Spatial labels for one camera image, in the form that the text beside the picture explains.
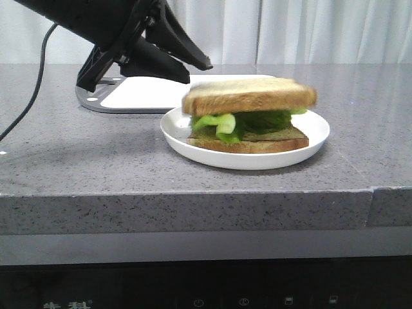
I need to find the bread slice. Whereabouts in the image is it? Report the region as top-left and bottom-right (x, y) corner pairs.
(182, 77), (317, 116)
(187, 126), (309, 154)

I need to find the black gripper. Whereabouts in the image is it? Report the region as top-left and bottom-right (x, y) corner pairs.
(18, 1), (212, 92)

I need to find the black appliance control panel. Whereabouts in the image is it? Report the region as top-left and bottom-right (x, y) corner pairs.
(1, 256), (411, 308)

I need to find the white cutting board dark rim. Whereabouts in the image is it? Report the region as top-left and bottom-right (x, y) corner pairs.
(75, 74), (261, 114)

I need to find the black cable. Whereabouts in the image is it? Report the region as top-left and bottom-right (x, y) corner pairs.
(0, 23), (59, 142)

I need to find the grey white curtain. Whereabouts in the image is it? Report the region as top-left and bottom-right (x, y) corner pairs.
(1, 1), (411, 65)

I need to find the green lettuce leaf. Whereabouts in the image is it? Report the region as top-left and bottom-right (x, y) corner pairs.
(189, 108), (307, 144)

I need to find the white round plate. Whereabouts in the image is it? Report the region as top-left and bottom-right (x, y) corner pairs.
(160, 108), (330, 171)

